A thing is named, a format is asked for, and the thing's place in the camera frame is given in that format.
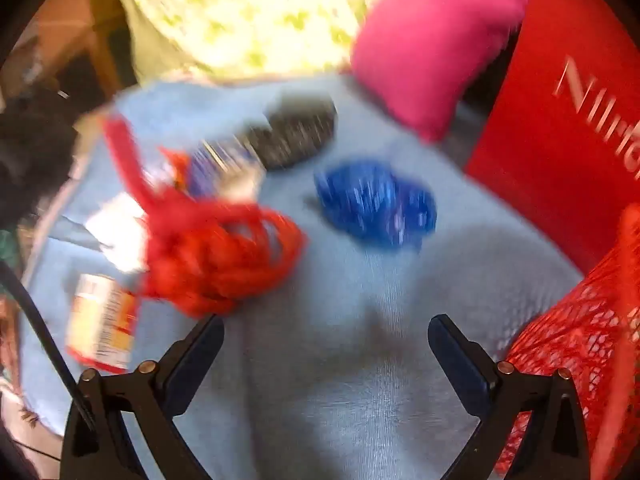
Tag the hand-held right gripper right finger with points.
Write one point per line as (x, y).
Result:
(462, 380)

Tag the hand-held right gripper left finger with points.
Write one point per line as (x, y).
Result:
(187, 375)

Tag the orange printed packet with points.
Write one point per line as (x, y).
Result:
(102, 320)

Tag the red net bag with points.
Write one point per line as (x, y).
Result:
(210, 255)

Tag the red mesh basket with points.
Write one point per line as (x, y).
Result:
(585, 330)

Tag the blue plastic bag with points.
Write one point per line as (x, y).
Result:
(375, 205)

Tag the black plastic bag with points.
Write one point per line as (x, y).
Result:
(295, 135)

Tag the light blue blanket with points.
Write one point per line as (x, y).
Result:
(325, 360)

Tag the red paper bag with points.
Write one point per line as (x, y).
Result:
(550, 160)

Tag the black cloth pile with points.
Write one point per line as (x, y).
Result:
(30, 160)

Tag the pink pillow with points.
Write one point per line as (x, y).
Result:
(435, 45)

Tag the clover print bed sheet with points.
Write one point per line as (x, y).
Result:
(250, 10)

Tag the wooden column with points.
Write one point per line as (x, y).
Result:
(65, 25)

